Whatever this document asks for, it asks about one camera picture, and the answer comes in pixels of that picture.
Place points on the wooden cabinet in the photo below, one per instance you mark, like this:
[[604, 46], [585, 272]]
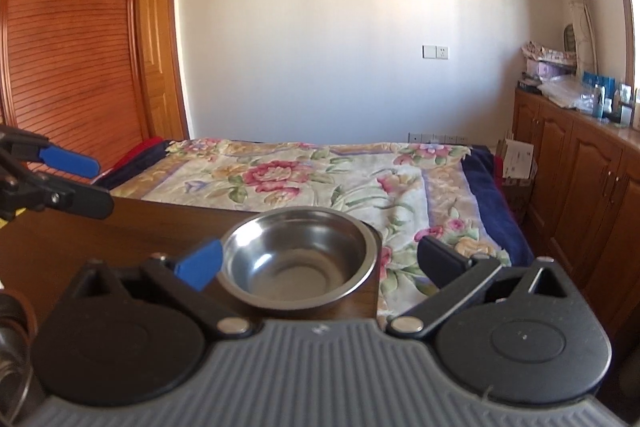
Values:
[[580, 207]]

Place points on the white paper bag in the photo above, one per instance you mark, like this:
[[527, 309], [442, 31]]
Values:
[[517, 159]]

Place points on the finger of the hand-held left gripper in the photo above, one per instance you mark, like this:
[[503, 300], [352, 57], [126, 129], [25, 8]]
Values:
[[70, 162], [75, 199]]

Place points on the red cloth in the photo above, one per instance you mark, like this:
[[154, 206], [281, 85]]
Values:
[[137, 154]]

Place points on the clear plastic bag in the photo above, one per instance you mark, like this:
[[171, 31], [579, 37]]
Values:
[[565, 92]]

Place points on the stainless steel bowl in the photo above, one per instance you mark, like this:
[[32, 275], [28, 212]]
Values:
[[12, 347], [295, 267]]

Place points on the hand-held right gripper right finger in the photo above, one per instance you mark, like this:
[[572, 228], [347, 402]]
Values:
[[440, 259]]

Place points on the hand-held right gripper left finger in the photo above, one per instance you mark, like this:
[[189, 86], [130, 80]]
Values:
[[202, 264]]

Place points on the wooden door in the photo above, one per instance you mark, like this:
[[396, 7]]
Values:
[[160, 47]]

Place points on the group of blue bottles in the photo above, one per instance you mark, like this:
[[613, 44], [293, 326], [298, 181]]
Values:
[[600, 94]]

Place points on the stack of dark books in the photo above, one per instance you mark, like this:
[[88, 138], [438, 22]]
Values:
[[529, 85]]

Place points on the wooden slatted wardrobe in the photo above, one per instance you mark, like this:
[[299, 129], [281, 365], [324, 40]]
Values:
[[65, 32]]

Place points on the white wall socket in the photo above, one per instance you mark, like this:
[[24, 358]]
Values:
[[435, 52]]

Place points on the low wall socket row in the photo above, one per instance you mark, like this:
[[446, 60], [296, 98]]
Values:
[[440, 138]]

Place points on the round grey fan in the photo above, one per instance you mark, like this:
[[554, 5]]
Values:
[[570, 38]]

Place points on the floral bed blanket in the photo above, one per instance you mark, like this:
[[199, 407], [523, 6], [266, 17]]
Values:
[[310, 182]]

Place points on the floral storage box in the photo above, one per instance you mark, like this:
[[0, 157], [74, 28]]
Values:
[[547, 53]]

